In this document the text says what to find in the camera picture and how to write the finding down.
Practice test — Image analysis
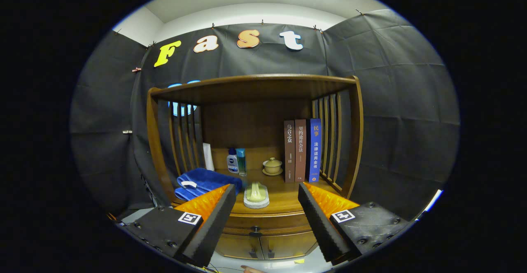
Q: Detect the wooden cabinet door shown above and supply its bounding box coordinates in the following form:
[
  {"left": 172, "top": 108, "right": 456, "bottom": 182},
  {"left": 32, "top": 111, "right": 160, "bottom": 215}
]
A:
[
  {"left": 260, "top": 232, "right": 319, "bottom": 259},
  {"left": 214, "top": 234, "right": 264, "bottom": 260}
]

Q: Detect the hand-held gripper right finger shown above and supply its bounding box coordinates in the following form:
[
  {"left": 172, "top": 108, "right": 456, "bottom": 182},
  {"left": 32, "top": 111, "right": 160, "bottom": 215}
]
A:
[{"left": 297, "top": 182, "right": 412, "bottom": 266}]

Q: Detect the dark brown book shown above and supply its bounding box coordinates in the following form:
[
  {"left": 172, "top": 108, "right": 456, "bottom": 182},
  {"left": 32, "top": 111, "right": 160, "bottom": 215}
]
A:
[{"left": 284, "top": 120, "right": 296, "bottom": 183}]

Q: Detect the white tube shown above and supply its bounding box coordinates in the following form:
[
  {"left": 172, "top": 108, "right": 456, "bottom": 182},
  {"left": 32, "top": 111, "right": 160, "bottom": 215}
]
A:
[{"left": 202, "top": 142, "right": 215, "bottom": 171}]

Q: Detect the white lotion bottle blue cap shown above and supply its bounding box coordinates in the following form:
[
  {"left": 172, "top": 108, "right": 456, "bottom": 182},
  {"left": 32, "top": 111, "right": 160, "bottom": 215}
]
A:
[{"left": 227, "top": 148, "right": 239, "bottom": 174}]

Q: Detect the teal clear bottle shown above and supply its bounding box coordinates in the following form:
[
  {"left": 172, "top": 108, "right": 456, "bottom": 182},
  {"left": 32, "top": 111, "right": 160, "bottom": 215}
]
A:
[{"left": 236, "top": 148, "right": 247, "bottom": 177}]

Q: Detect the beige lidded tea cup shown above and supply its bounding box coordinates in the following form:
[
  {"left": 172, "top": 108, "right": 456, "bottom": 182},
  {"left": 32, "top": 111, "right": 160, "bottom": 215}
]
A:
[{"left": 262, "top": 157, "right": 284, "bottom": 176}]

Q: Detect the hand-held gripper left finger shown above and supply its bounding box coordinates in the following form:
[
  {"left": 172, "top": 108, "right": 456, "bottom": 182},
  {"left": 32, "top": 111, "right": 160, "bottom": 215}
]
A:
[{"left": 119, "top": 184, "right": 237, "bottom": 268}]

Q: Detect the folded blue towel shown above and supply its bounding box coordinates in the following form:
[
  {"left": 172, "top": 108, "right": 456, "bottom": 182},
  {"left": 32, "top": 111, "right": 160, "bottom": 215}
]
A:
[{"left": 175, "top": 168, "right": 243, "bottom": 201}]

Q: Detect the brown wooden cabinet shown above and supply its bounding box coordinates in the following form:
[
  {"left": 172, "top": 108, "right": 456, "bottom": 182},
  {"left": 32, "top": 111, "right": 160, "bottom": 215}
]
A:
[{"left": 146, "top": 74, "right": 364, "bottom": 261}]

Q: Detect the bright white panel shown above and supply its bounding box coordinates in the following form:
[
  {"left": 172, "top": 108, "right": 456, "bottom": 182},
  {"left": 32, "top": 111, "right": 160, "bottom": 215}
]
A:
[{"left": 416, "top": 189, "right": 444, "bottom": 222}]

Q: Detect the blue book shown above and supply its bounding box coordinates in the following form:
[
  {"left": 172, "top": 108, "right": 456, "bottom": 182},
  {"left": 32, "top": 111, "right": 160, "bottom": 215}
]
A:
[{"left": 305, "top": 118, "right": 322, "bottom": 183}]

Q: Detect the wooden countertop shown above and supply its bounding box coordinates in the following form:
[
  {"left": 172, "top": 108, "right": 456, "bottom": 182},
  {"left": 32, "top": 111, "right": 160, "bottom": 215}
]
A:
[{"left": 171, "top": 168, "right": 342, "bottom": 216}]

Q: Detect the reddish brown book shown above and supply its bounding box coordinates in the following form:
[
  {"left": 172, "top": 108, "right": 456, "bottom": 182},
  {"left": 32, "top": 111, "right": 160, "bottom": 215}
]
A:
[{"left": 294, "top": 119, "right": 308, "bottom": 182}]

